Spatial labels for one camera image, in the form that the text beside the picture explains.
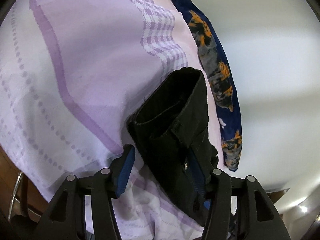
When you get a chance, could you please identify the wooden bed frame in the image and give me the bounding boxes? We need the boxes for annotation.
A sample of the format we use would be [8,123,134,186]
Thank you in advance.
[1,148,48,222]

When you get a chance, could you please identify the navy dog print bolster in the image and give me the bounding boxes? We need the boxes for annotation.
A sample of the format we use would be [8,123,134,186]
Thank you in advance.
[171,0,243,172]

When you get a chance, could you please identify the black denim pants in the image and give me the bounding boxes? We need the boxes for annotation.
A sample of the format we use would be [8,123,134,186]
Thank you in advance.
[127,67,218,226]

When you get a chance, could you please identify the lilac checked bed sheet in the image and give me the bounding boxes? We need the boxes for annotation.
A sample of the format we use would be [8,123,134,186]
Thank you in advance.
[0,0,223,240]

